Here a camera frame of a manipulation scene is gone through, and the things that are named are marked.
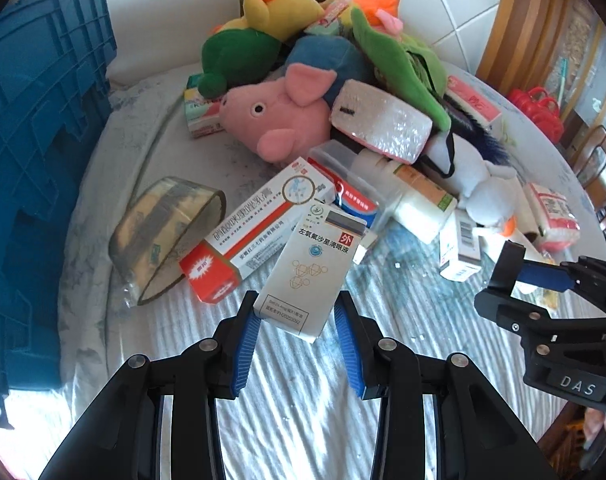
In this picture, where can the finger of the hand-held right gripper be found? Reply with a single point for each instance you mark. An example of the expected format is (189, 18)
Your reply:
(543, 278)
(505, 270)

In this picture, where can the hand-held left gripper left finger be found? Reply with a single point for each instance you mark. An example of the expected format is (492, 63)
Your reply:
(243, 355)

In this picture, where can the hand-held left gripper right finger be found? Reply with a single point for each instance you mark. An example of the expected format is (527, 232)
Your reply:
(348, 355)

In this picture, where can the white eye drops box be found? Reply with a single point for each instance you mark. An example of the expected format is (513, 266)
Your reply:
(308, 270)

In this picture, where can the blue plastic crate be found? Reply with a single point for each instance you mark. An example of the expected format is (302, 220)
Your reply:
(33, 160)

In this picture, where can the person's right hand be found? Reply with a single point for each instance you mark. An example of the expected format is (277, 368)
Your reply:
(603, 421)

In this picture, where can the small white barcode box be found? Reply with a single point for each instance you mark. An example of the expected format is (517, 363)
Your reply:
(460, 245)

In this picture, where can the pink tissue packet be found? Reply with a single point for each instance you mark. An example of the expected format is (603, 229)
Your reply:
(553, 215)

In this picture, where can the white goose plush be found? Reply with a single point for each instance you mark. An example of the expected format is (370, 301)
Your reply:
(483, 190)

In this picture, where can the striped table cloth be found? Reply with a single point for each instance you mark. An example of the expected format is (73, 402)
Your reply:
(433, 340)

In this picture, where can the white bottle orange label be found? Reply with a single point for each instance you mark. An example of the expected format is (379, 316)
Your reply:
(413, 195)

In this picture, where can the red white ointment box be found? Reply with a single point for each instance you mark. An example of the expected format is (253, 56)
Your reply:
(253, 230)

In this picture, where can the wooden chair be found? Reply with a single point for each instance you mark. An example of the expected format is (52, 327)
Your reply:
(600, 165)

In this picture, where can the navy furry plush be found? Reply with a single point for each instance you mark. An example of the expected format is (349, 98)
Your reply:
(483, 135)

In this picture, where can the clear packing tape roll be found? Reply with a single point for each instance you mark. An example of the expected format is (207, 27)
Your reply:
(158, 230)

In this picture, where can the clear plastic case blue card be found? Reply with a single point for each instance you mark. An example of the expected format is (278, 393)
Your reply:
(353, 185)

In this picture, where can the pink flat packet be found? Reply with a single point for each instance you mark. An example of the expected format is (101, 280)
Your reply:
(475, 102)

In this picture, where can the bubble wrapped package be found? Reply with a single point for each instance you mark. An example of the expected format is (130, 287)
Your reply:
(378, 120)

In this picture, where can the olive green plush toy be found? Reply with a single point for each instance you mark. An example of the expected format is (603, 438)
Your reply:
(398, 70)

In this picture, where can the green pink tissue pack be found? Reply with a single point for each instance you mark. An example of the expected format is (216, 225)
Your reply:
(203, 115)

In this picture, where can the pink pig plush blue outfit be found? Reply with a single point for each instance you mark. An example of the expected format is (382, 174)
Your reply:
(278, 110)

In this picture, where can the orange pink plush toy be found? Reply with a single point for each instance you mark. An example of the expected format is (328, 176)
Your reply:
(378, 2)

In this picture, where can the small red white box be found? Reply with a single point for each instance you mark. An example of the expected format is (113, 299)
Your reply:
(334, 12)

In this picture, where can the yellow duck plush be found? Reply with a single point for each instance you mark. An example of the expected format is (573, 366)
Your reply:
(278, 12)

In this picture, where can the wooden door frame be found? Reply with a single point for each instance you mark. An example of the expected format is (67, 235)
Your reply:
(523, 20)

